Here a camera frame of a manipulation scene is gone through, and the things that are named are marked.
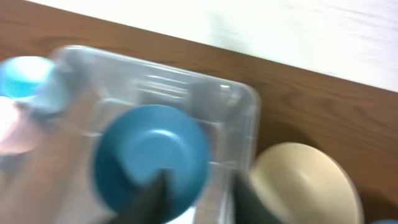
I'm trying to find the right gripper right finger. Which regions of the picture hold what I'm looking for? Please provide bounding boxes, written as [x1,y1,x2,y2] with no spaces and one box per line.
[233,174,282,224]

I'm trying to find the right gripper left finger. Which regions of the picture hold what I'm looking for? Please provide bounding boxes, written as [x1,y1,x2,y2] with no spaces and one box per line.
[107,170,169,224]

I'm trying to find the beige bowl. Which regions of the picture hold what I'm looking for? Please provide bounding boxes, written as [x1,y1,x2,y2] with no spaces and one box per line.
[249,142,364,224]

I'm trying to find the dark blue bowl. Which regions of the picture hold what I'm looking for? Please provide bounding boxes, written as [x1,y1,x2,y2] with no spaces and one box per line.
[92,105,211,223]
[371,219,398,224]

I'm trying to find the clear plastic storage container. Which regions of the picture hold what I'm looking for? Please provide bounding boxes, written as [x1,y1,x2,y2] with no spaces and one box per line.
[1,45,260,223]

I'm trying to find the pink cup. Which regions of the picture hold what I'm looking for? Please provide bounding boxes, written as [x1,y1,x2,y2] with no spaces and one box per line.
[1,96,42,156]

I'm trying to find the light blue cup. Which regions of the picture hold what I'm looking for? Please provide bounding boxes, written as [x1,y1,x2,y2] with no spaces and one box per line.
[1,56,71,114]

